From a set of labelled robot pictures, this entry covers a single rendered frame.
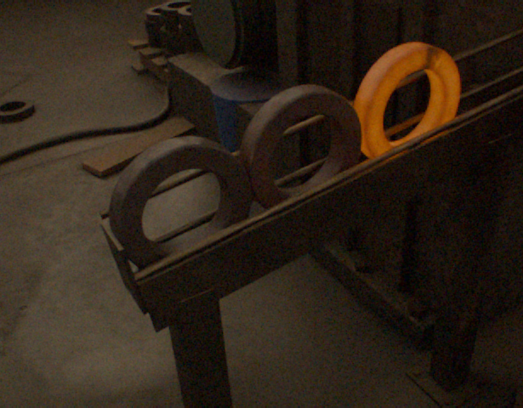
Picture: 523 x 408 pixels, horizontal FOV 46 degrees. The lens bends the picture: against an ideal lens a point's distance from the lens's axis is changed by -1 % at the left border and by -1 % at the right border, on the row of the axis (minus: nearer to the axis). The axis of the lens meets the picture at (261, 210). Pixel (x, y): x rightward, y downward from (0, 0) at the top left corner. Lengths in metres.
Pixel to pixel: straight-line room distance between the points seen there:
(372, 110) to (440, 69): 0.13
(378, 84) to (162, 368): 0.88
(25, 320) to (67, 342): 0.16
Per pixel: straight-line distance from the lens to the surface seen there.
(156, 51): 3.07
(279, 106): 0.79
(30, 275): 1.86
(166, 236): 0.83
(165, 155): 0.73
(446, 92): 0.97
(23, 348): 1.63
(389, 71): 0.87
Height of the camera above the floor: 1.05
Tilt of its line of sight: 32 degrees down
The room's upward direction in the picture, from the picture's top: 4 degrees counter-clockwise
